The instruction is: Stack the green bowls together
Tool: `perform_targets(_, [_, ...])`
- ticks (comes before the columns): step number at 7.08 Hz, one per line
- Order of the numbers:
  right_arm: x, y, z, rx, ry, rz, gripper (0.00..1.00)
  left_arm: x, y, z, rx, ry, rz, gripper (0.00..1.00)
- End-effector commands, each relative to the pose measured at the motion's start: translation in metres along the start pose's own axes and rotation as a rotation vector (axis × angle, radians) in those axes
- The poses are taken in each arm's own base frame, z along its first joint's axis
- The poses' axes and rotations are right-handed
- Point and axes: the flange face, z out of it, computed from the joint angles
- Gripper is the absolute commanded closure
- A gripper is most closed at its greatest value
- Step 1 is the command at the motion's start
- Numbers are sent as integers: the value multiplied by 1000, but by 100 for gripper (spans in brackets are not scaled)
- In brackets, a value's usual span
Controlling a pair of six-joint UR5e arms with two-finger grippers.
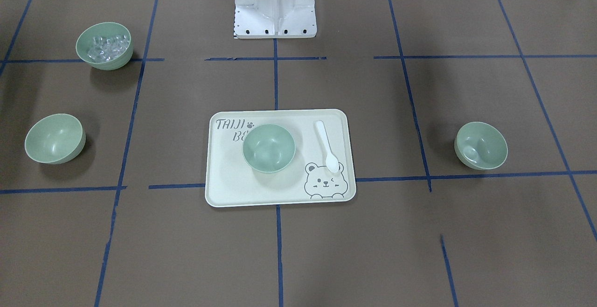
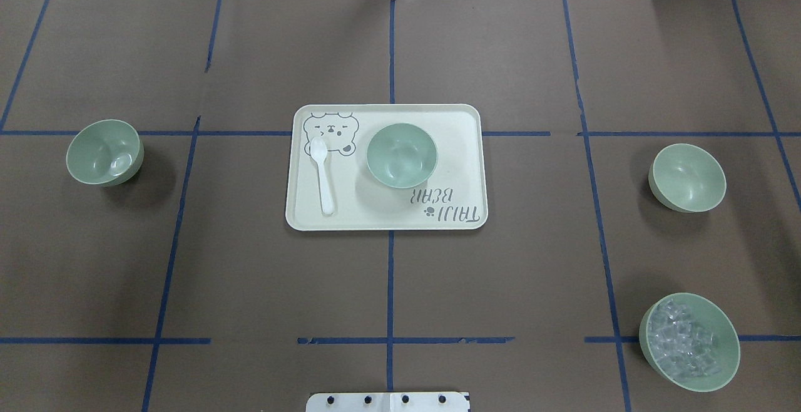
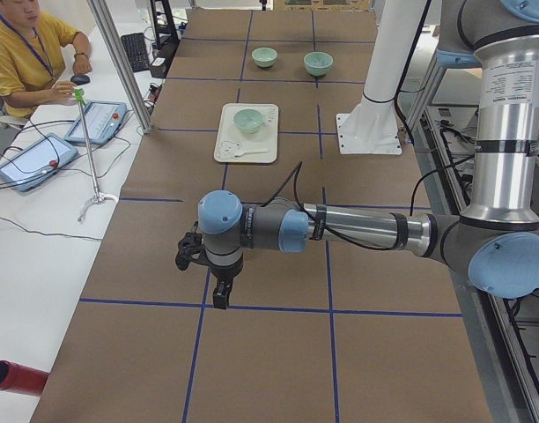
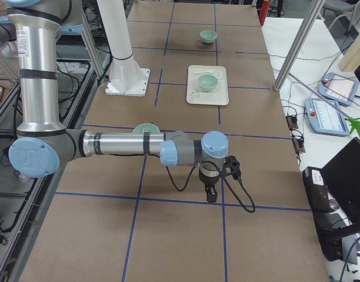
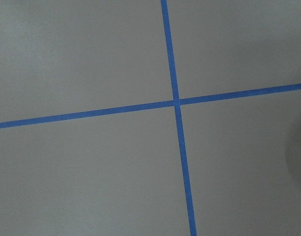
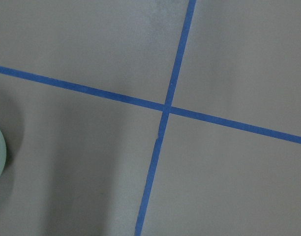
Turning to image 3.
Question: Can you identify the cream bear tray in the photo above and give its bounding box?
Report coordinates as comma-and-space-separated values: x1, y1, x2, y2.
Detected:
213, 103, 279, 164

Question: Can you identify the person in yellow shirt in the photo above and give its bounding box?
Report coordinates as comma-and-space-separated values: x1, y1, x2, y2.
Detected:
0, 1, 92, 118

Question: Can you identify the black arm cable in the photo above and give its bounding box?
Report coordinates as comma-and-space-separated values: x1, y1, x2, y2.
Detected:
260, 160, 438, 252

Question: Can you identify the black keyboard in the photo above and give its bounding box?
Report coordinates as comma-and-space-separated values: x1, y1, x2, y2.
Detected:
121, 33, 150, 72

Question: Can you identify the aluminium frame post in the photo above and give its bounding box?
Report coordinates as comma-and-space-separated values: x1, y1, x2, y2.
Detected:
87, 0, 152, 134

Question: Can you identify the white plastic spoon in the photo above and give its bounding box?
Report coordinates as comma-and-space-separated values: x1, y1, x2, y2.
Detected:
233, 149, 270, 158

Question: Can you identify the black computer mouse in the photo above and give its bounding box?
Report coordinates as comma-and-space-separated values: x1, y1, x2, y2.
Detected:
70, 74, 91, 86

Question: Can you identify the red cylinder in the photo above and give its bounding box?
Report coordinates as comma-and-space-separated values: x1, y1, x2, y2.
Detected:
0, 360, 49, 397

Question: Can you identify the near blue teach pendant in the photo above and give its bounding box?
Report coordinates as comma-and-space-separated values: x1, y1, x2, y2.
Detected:
0, 133, 78, 192

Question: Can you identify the white pedestal column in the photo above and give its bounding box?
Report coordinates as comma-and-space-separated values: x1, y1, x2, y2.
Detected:
336, 0, 431, 155

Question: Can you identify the metal grabber stick green tip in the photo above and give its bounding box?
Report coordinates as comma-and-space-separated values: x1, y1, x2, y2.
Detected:
74, 88, 119, 224

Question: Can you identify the green bowl with ice cubes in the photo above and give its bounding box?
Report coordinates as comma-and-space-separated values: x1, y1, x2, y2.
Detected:
303, 51, 334, 78

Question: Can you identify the far blue teach pendant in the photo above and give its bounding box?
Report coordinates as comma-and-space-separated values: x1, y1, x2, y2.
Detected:
64, 100, 128, 145

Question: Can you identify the blue teach pendant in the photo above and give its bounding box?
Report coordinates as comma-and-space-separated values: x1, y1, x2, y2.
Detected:
0, 133, 78, 192
64, 100, 128, 145

